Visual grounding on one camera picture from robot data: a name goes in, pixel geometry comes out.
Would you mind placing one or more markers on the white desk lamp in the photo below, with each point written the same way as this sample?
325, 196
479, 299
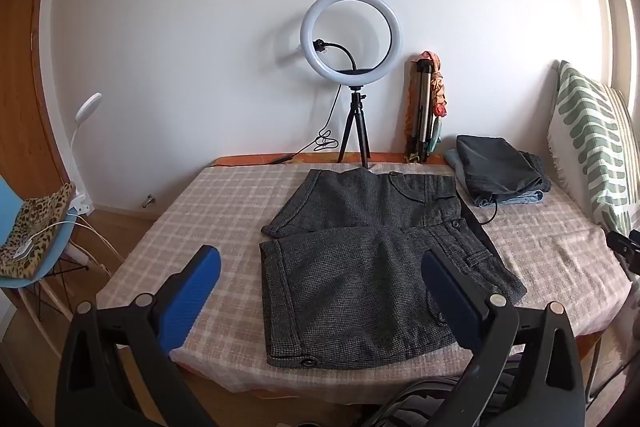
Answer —
82, 127

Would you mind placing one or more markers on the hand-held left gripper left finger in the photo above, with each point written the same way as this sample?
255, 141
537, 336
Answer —
192, 292

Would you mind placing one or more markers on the black mini tripod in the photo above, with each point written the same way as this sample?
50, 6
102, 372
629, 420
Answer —
356, 127

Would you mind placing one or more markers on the wooden door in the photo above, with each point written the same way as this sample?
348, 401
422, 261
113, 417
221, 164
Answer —
30, 72

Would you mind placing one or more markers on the blue chair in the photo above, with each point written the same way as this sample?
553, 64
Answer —
37, 257

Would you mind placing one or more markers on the green leaf pattern pillow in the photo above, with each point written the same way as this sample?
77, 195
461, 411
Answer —
590, 142

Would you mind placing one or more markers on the black striped clothing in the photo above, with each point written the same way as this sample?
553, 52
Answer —
440, 399

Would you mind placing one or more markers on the folded dark grey clothes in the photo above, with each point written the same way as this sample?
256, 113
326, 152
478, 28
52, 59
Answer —
495, 169

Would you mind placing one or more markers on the striped pillow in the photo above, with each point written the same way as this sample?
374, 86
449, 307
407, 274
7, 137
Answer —
626, 122

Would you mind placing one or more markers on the leopard print cloth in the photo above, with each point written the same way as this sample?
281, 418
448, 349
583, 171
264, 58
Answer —
35, 227

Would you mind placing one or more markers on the folded tripod with cloth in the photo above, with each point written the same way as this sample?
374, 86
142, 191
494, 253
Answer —
438, 92

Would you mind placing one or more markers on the plaid bed blanket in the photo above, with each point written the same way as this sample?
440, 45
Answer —
225, 227

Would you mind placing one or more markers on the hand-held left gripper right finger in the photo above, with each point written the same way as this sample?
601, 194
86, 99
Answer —
452, 292

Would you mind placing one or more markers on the black clamp mount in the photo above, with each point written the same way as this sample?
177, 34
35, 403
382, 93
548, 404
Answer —
625, 249

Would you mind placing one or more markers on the grey tweed short pants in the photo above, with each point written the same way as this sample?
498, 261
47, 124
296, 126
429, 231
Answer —
370, 252

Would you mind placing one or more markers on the folded silver tripod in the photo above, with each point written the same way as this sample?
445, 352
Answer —
421, 107

